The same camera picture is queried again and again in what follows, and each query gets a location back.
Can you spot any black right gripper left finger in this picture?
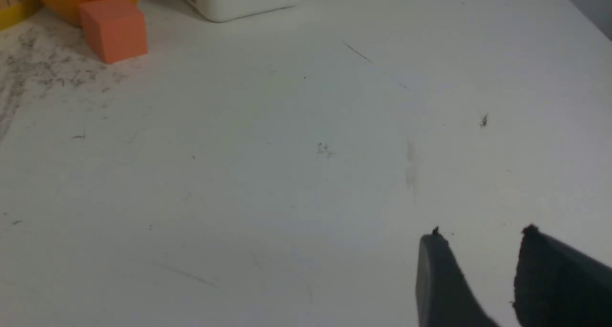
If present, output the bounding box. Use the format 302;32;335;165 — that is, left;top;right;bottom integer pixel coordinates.
415;227;498;327

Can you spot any bamboo steamer basket yellow rim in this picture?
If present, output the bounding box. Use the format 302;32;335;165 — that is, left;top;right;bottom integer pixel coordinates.
0;0;43;31

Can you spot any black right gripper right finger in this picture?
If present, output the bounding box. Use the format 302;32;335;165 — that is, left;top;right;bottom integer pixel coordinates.
512;225;612;327

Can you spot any orange foam cube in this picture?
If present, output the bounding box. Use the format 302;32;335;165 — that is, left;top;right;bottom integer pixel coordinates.
79;0;148;64

